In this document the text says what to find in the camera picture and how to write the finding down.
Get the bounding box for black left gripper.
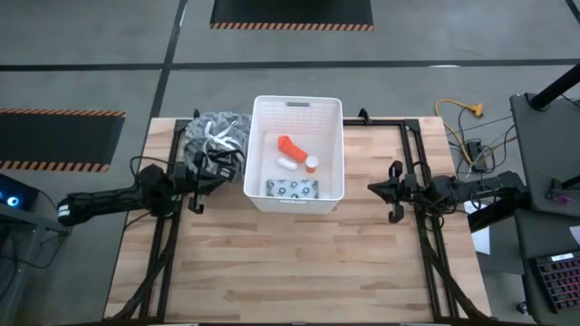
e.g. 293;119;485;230
173;151;242;215

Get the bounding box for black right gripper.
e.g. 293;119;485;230
367;159;425;225

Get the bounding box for small white tube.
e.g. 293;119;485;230
276;156;300;173

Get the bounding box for white pack blue cross print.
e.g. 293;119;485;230
265;178;321;200

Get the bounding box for white plastic basket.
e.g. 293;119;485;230
243;94;345;216

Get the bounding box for black power adapter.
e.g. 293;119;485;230
466;139;490;174

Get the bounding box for grey desk top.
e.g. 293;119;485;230
514;208;580;326
509;92;580;217

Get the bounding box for black hazard-striped floor mat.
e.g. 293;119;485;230
0;107;127;174
209;0;376;33

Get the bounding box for small purple object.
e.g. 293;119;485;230
546;178;573;206

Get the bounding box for black backlit keyboard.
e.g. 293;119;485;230
533;251;580;315

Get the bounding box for black pole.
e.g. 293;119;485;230
528;62;580;111

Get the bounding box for black device blue light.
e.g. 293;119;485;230
0;174;40;212

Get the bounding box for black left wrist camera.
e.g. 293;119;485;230
205;154;237;172

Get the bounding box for white ribbon drawstring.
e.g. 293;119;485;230
202;120;244;156

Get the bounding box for grey patterned drawstring bag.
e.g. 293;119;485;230
182;111;254;185

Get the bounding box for black metal table frame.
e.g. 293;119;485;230
108;108;494;324

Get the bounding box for yellow extension cable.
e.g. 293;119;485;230
434;99;486;165

